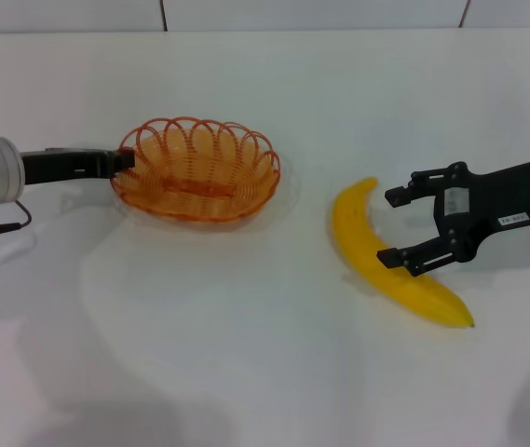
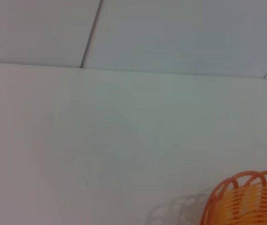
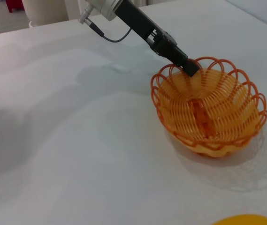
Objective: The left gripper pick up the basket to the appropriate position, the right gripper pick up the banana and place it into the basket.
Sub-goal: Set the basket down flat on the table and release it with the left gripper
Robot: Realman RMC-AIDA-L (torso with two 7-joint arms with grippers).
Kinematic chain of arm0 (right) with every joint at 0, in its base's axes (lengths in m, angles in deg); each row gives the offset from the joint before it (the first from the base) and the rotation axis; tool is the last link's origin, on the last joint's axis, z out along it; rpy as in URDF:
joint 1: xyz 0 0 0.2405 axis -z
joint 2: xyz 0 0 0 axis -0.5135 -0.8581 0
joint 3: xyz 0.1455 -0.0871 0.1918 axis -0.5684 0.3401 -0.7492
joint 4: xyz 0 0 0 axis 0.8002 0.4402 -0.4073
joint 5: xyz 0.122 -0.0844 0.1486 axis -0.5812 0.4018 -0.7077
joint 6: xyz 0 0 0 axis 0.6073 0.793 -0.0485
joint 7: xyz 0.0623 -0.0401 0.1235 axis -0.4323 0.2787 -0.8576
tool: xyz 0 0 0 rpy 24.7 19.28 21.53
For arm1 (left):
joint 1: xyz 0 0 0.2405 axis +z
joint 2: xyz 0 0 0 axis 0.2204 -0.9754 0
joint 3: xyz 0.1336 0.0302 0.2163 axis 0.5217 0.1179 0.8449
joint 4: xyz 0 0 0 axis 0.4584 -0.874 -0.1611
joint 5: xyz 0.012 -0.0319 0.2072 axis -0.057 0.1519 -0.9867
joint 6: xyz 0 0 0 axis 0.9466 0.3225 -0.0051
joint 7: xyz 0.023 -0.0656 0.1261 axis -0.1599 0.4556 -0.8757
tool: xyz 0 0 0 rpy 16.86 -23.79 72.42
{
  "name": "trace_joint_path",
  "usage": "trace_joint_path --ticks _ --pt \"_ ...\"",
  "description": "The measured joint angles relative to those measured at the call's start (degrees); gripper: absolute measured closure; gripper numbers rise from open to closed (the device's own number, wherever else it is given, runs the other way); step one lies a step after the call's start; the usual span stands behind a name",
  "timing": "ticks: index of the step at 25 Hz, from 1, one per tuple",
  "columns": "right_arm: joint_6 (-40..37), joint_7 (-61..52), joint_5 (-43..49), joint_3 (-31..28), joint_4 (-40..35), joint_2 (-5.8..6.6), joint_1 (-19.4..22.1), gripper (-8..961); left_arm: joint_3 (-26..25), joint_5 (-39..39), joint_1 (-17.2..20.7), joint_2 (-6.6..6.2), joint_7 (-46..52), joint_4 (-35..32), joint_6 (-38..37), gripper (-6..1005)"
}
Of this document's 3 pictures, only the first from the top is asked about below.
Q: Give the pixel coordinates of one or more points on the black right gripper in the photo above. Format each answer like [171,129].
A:
[502,195]

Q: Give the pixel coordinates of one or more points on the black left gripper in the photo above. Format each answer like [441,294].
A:
[59,166]

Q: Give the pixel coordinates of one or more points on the yellow banana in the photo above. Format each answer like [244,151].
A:
[360,233]

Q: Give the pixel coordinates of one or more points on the orange woven plastic basket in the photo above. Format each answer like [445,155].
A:
[199,198]

